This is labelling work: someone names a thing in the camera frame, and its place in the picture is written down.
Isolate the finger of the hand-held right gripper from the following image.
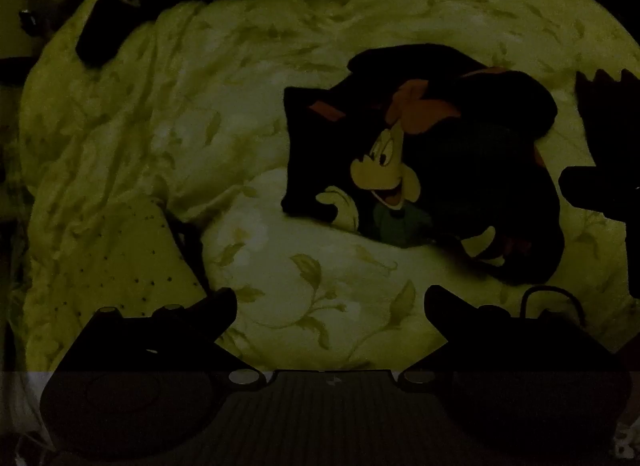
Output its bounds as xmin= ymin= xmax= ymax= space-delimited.
xmin=557 ymin=165 xmax=640 ymax=223

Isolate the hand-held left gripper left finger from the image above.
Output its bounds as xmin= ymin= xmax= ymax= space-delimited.
xmin=59 ymin=287 xmax=262 ymax=373

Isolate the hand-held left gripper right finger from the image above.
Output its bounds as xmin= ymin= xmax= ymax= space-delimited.
xmin=395 ymin=284 xmax=623 ymax=373

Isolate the black cartoon print garment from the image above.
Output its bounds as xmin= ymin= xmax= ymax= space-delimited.
xmin=280 ymin=43 xmax=566 ymax=287

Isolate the dark jagged cloth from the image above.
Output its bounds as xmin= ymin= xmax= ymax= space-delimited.
xmin=574 ymin=67 xmax=640 ymax=167

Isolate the white polka dot garment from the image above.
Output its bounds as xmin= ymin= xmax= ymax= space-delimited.
xmin=50 ymin=196 xmax=211 ymax=319

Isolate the leaf print blanket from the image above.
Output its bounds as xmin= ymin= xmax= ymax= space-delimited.
xmin=17 ymin=0 xmax=640 ymax=372

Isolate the black cable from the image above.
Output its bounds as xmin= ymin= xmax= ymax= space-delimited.
xmin=519 ymin=285 xmax=587 ymax=327

